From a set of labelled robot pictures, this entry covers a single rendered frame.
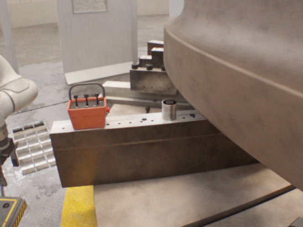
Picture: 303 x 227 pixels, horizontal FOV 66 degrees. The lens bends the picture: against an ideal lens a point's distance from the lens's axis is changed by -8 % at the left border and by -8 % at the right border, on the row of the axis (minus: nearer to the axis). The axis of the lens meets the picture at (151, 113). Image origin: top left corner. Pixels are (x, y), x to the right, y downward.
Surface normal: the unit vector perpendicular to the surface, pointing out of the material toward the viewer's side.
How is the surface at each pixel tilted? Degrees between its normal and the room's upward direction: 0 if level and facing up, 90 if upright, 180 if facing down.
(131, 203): 0
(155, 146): 90
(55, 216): 0
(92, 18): 90
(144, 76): 90
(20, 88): 60
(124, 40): 90
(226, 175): 0
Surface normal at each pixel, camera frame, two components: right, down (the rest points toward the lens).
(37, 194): 0.00, -0.90
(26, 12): 0.54, 0.37
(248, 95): -0.91, 0.18
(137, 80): -0.21, 0.44
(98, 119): 0.18, 0.54
